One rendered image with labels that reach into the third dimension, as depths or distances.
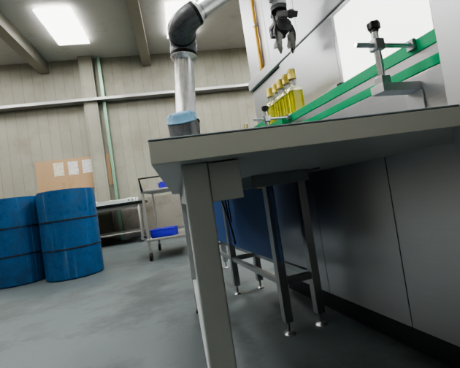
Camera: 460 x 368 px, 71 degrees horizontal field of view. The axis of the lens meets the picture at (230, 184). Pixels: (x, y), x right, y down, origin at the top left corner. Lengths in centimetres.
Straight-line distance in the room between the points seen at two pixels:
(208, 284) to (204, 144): 20
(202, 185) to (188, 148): 7
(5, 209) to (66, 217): 73
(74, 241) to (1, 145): 513
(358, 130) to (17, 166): 831
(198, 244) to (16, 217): 399
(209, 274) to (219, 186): 13
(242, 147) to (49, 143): 804
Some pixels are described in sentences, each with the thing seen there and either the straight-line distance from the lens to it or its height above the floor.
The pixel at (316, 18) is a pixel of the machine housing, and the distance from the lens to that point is 162.
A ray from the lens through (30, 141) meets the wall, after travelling 858.
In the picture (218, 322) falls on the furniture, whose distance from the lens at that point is 52.
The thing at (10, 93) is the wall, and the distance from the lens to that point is 900.
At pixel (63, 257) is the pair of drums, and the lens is 404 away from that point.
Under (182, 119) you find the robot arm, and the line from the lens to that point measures 123.
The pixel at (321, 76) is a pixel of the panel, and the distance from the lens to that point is 154.
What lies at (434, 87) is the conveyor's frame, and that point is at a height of 83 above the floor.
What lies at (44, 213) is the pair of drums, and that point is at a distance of 411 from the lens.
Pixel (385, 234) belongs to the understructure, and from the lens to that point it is 136.
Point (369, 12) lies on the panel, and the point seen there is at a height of 121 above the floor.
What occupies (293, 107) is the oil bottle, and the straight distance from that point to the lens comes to 145.
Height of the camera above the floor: 66
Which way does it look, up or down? 2 degrees up
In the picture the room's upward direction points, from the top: 8 degrees counter-clockwise
